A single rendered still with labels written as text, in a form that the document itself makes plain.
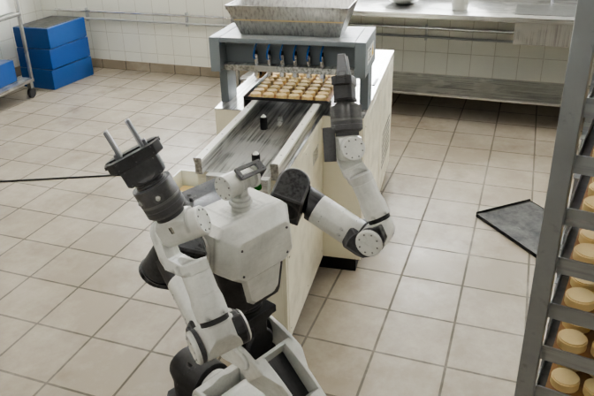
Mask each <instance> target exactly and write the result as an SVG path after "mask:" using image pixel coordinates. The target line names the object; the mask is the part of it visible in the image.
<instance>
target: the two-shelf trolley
mask: <svg viewBox="0 0 594 396"><path fill-rule="evenodd" d="M14 4H15V9H16V12H10V13H8V14H5V15H2V16H0V22H2V21H5V20H7V19H13V18H16V17H17V18H18V22H19V30H20V34H21V39H22V43H23V48H24V52H25V57H26V61H27V69H28V74H29V78H25V77H17V80H16V81H14V82H13V83H11V84H9V85H7V86H5V87H3V88H0V96H3V95H6V94H8V93H10V92H11V91H13V90H15V89H17V88H21V87H23V86H25V85H27V88H28V90H27V94H28V96H29V97H30V98H34V97H35V95H36V90H35V88H34V83H33V82H34V76H33V72H32V67H31V63H30V58H29V54H28V49H27V41H26V37H25V32H24V27H23V23H22V18H21V13H20V9H19V1H18V0H14Z"/></svg>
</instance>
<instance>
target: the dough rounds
mask: <svg viewBox="0 0 594 396"><path fill-rule="evenodd" d="M331 76H335V75H325V79H324V82H321V81H320V79H319V74H312V79H311V81H307V78H306V73H299V78H298V80H294V79H293V74H292V73H287V72H286V77H285V79H284V80H281V78H280V72H274V73H273V76H272V79H271V80H269V79H268V77H267V78H266V79H265V80H264V81H263V82H261V84H260V85H258V86H257V88H255V89H254V91H253V92H251V93H250V95H249V96H252V97H267V98H283V99H298V100H314V101H330V100H331V98H332V96H333V85H332V84H331Z"/></svg>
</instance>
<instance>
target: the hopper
mask: <svg viewBox="0 0 594 396"><path fill-rule="evenodd" d="M357 2H358V0H233V1H231V2H230V3H228V4H226V5H225V8H226V10H227V11H228V12H229V14H230V15H231V17H232V19H233V21H234V23H235V24H236V26H237V28H238V29H239V30H240V32H241V33H242V34H268V35H294V36H321V37H340V36H341V35H342V34H343V33H344V32H345V31H346V30H347V26H348V23H349V21H350V19H351V17H352V14H353V12H354V8H355V6H356V4H357Z"/></svg>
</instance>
